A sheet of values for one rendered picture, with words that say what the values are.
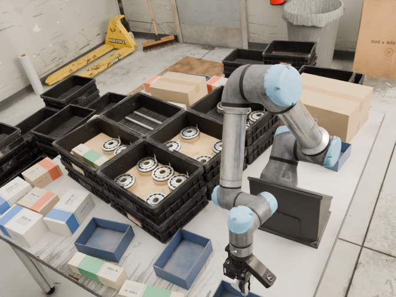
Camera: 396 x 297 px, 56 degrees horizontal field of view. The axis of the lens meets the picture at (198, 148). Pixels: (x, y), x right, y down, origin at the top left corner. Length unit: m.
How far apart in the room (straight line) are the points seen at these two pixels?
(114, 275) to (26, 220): 0.56
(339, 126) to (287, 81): 0.92
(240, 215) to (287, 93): 0.37
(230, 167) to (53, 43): 4.26
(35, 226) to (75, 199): 0.21
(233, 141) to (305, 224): 0.48
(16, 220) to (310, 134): 1.34
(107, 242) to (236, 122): 0.84
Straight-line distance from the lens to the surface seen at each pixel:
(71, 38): 5.41
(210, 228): 1.64
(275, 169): 1.46
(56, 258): 1.76
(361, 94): 2.08
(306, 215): 1.44
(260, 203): 1.17
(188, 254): 1.56
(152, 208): 1.45
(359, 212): 2.68
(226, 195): 1.24
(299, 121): 1.22
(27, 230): 1.83
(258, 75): 1.10
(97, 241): 1.74
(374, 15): 4.12
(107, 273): 1.54
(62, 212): 1.81
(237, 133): 1.19
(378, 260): 2.46
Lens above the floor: 1.95
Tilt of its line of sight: 37 degrees down
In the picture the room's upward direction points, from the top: 10 degrees counter-clockwise
